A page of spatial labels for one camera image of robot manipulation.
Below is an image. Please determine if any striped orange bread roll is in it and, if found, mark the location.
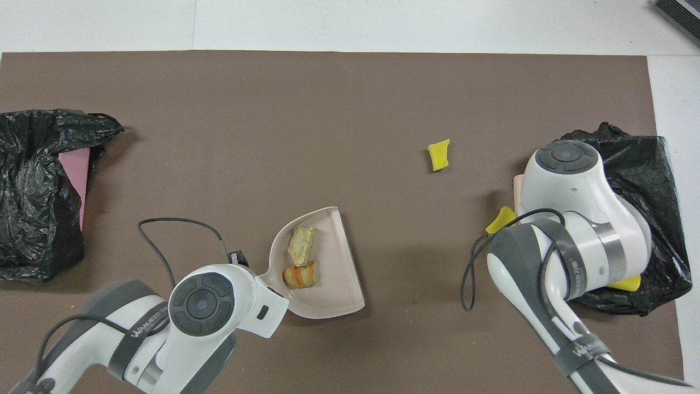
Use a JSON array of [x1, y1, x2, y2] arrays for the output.
[[283, 260, 320, 290]]

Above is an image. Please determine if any pale bread piece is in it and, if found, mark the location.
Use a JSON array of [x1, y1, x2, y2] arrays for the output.
[[288, 226, 318, 267]]

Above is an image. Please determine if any beige plastic dustpan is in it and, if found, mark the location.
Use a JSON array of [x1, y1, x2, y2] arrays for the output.
[[256, 206, 366, 320]]

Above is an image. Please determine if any yellow sponge piece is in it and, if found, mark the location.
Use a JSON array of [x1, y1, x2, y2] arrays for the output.
[[485, 206, 517, 235], [427, 138, 451, 172], [606, 274, 641, 291]]

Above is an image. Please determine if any pink trash bin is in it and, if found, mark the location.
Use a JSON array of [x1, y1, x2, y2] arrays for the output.
[[58, 148, 91, 230]]

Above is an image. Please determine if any black plastic trash bag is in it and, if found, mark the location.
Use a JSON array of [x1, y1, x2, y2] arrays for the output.
[[0, 109, 125, 282], [558, 121, 693, 317]]

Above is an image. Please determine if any brown table mat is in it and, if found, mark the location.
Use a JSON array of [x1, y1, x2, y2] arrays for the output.
[[0, 50, 685, 394]]

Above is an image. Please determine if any dark ribbed panel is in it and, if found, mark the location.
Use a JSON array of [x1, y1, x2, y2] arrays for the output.
[[652, 0, 700, 47]]

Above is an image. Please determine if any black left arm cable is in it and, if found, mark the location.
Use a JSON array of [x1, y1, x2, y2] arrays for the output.
[[33, 217, 231, 394]]

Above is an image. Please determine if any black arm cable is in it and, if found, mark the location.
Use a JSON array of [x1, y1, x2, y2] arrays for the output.
[[33, 217, 231, 394], [460, 207, 695, 389]]

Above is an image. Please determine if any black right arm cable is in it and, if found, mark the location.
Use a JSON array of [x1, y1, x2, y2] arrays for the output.
[[460, 207, 695, 389]]

